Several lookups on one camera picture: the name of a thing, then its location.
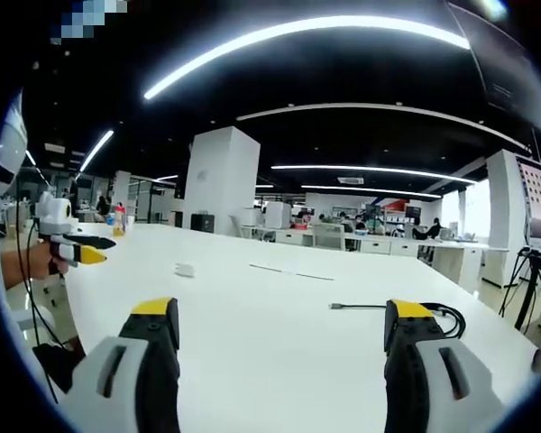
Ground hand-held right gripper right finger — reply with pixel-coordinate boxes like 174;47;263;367
382;298;509;433

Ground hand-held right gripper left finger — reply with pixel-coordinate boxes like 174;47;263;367
69;296;182;433

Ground grey Type-C cable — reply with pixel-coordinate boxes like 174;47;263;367
328;300;466;339

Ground white desk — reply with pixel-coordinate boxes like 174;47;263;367
65;220;540;433

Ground person's left hand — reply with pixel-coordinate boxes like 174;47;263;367
26;241;69;281

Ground pink capped bottle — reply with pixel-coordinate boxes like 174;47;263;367
112;204;127;238

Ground short ceiling light strip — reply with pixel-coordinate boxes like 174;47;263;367
78;129;115;173

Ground person's white shirt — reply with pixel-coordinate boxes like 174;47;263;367
0;89;29;235

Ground dark cloth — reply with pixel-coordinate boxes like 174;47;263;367
31;341;87;394

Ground black cabinet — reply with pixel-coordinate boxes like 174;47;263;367
190;213;216;234

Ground white square pillar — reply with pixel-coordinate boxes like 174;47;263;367
183;125;261;236

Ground thin black strip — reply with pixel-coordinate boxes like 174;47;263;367
248;263;335;282

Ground black tripod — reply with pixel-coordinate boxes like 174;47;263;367
499;246;541;336

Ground grey office chair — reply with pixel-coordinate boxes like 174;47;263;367
313;222;347;250

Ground thin ceiling light strip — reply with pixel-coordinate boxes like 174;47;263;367
270;163;479;186

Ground long curved ceiling light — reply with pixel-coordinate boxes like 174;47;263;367
142;16;472;101

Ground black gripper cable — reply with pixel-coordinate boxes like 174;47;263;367
25;218;69;405

